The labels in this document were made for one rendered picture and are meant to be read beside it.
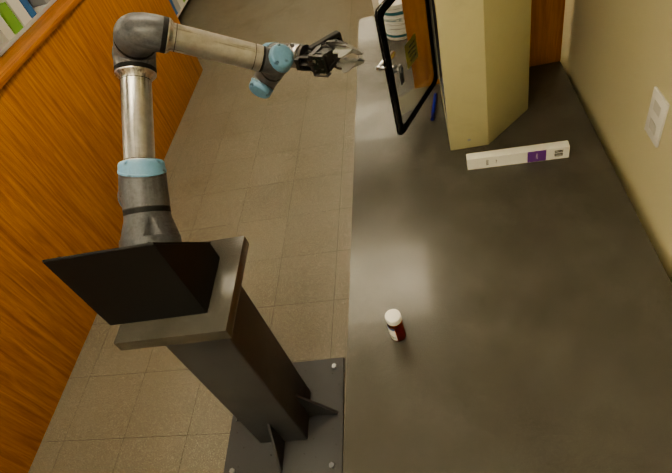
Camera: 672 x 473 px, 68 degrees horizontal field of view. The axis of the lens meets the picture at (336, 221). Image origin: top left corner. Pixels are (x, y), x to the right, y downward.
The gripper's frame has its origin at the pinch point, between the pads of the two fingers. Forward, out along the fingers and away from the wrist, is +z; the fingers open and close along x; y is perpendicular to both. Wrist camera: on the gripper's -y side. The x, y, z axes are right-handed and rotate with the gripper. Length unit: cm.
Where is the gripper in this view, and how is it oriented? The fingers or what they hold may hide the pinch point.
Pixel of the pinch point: (360, 55)
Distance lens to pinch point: 157.7
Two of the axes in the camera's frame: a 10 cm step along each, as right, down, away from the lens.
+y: -4.8, 7.1, -5.1
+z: 8.4, 2.1, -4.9
